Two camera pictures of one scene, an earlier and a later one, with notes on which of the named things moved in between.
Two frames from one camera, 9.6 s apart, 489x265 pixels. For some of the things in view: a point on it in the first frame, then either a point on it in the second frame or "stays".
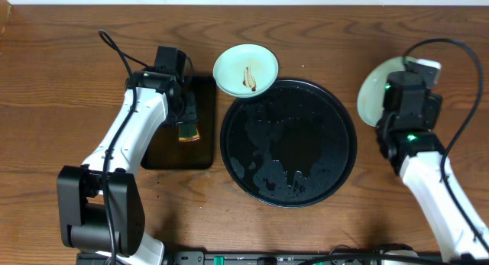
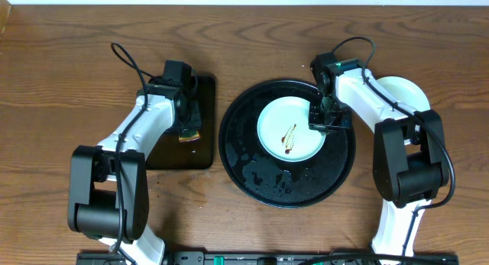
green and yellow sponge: [188, 133] stays
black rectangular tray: [166, 153] stays
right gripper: [433, 111] → [317, 123]
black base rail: [274, 258] stays
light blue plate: [245, 70] → [283, 130]
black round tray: [293, 147] stays
